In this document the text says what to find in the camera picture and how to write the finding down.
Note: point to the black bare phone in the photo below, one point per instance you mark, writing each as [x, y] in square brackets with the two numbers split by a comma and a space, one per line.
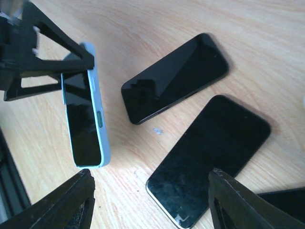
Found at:
[290, 201]

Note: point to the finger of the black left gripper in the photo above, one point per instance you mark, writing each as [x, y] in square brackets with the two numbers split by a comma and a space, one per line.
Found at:
[32, 17]
[13, 89]

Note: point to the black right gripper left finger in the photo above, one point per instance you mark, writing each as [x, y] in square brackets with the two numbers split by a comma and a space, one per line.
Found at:
[69, 206]

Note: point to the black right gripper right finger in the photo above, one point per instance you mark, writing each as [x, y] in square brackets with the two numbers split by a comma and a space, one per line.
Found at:
[234, 206]

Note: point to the black enclosure frame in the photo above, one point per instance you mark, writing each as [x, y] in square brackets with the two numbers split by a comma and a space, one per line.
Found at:
[13, 195]

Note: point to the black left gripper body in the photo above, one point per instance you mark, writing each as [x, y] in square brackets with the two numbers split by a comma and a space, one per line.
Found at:
[19, 46]

